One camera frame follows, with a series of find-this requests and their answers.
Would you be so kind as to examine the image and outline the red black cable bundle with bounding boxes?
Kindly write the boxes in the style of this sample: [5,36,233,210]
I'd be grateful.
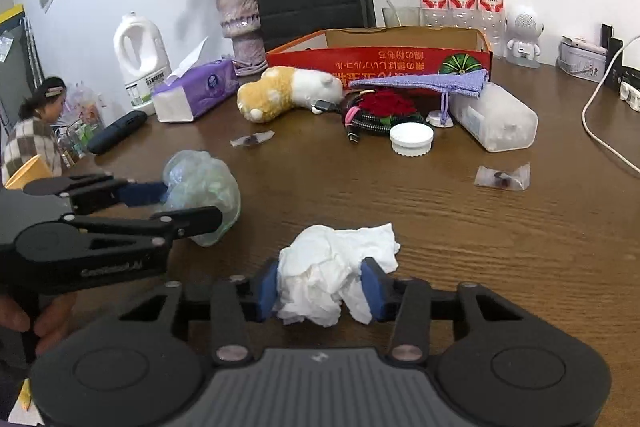
[342,88,433,145]

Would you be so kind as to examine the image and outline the glass cup with spoon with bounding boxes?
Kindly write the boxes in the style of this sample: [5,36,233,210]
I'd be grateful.
[382,0,421,27]

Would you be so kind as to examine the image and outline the clear plastic bag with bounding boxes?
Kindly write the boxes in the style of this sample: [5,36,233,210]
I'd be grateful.
[158,150,241,247]

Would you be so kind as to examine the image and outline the seated person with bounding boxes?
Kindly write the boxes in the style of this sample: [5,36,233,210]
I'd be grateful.
[1,77,67,184]

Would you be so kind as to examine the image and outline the yellow white plush toy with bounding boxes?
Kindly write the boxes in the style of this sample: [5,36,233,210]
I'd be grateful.
[236,66,344,124]

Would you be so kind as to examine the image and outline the purple marbled vase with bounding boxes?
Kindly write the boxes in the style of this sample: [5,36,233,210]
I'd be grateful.
[215,0,266,66]

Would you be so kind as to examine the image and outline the dark blue glasses case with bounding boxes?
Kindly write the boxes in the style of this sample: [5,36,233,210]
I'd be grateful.
[87,110,148,156]

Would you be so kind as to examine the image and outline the white detergent jug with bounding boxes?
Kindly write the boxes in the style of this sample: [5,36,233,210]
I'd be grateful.
[113,12,171,116]

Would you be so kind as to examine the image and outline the purple tissue box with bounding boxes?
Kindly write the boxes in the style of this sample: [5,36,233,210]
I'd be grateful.
[152,37,240,124]

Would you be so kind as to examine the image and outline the black cosmetic tubes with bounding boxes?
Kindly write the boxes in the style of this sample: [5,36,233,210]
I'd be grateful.
[600,24,624,91]

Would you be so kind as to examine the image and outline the right water bottle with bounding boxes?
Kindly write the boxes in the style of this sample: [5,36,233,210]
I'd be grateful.
[478,0,506,58]

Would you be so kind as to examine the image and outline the purple knitted cloth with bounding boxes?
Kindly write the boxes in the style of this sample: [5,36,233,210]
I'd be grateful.
[349,69,489,98]

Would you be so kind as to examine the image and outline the right candy wrapper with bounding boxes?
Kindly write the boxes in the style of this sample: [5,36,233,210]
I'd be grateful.
[474,164,530,192]

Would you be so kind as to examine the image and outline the operator left hand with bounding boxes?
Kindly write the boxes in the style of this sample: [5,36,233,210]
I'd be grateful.
[0,293,77,355]

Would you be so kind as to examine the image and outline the white power strip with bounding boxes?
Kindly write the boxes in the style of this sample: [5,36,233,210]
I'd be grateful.
[618,76,640,113]

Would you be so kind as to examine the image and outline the clear plastic container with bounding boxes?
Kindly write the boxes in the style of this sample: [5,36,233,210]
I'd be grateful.
[449,82,538,153]

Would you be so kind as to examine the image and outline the white cable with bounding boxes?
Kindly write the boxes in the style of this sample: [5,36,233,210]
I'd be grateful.
[581,33,640,180]

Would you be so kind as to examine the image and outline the white round jar lid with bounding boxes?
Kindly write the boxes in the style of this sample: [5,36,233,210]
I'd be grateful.
[390,122,435,157]

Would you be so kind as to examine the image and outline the left candy wrapper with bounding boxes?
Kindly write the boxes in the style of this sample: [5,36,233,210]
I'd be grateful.
[230,130,274,147]

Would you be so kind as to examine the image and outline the white astronaut figure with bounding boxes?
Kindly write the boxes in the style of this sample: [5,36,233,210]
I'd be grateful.
[506,13,544,69]

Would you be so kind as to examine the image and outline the candy wrapper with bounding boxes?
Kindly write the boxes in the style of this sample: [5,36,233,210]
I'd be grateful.
[230,130,274,147]
[474,164,530,192]

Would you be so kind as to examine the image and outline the white tissue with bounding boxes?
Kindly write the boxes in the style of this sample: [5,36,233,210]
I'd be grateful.
[274,223,400,327]

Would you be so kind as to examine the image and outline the small lilac tin box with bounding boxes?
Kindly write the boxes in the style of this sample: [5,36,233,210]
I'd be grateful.
[556,36,606,83]

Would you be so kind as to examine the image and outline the orange cardboard box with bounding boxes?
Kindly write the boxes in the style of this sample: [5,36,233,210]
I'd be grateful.
[267,26,492,87]

